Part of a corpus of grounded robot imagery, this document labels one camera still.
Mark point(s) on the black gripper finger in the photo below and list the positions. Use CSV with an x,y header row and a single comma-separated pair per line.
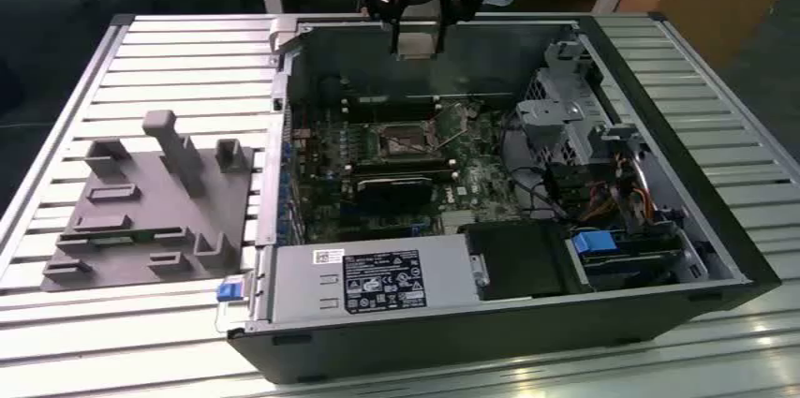
x,y
381,4
465,7

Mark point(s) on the silver CPU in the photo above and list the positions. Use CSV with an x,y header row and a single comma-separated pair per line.
x,y
417,48

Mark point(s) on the CPU socket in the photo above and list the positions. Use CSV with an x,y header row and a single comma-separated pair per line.
x,y
399,142

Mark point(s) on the silver drive cage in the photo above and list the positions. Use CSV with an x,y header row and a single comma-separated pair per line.
x,y
550,122

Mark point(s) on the green motherboard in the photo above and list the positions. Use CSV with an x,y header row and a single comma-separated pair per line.
x,y
488,173

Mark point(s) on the black graphics card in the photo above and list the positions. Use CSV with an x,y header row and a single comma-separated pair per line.
x,y
394,194

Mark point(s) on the small silver heatsink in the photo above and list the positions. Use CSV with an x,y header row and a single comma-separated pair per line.
x,y
457,220

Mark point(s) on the black plastic shroud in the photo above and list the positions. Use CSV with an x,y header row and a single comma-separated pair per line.
x,y
518,257

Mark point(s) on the blue disk carrier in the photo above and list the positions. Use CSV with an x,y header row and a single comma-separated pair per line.
x,y
593,242

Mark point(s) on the grey parts rack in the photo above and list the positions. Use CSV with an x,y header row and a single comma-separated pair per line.
x,y
156,229

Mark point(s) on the silver power supply unit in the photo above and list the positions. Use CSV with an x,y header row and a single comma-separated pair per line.
x,y
299,285

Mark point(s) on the blue case latch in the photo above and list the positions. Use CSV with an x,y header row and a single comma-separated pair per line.
x,y
228,290

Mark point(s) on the black PC case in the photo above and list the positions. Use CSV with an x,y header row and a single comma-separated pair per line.
x,y
500,346

